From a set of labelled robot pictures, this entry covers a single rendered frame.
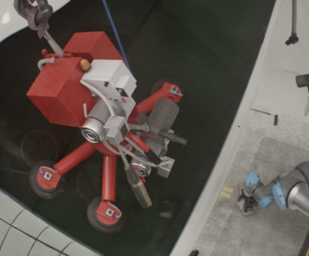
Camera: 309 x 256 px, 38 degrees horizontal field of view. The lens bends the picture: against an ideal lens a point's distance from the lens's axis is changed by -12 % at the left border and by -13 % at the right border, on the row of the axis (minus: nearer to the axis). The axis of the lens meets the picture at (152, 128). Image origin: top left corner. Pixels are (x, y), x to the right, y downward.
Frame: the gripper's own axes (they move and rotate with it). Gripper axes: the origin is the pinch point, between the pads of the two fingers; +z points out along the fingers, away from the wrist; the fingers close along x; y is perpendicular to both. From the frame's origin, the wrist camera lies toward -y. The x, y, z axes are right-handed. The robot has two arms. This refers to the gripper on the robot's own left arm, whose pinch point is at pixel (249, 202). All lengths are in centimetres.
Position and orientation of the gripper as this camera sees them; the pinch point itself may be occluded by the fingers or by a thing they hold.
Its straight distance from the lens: 259.0
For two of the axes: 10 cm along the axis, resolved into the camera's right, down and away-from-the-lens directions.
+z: 1.6, 5.1, 8.4
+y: 0.7, 8.5, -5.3
